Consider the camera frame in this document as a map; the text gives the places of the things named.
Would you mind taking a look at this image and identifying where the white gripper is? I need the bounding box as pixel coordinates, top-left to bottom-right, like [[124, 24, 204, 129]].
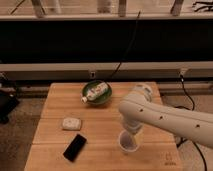
[[122, 117, 143, 144]]

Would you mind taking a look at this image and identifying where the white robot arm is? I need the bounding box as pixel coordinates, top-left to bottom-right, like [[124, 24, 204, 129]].
[[118, 83, 213, 149]]

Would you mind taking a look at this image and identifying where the green bowl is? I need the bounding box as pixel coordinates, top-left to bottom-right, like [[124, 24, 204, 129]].
[[81, 80, 112, 105]]

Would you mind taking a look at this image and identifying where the white plastic bottle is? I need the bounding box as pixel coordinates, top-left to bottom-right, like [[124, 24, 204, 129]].
[[81, 82, 109, 102]]

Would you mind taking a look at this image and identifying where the wooden table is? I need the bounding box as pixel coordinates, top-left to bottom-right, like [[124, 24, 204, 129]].
[[24, 82, 183, 171]]

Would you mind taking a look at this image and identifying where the black smartphone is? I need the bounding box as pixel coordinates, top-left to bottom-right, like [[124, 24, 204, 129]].
[[63, 134, 87, 162]]

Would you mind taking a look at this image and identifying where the white soap bar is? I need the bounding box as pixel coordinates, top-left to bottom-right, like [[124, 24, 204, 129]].
[[62, 117, 82, 131]]

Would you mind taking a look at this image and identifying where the black object at left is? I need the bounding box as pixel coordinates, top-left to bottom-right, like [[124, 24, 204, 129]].
[[0, 72, 19, 124]]

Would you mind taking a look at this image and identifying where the black floor cable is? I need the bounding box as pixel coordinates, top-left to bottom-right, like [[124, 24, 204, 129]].
[[173, 73, 208, 171]]

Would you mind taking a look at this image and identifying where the black hanging cable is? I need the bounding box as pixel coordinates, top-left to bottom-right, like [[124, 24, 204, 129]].
[[103, 10, 142, 83]]

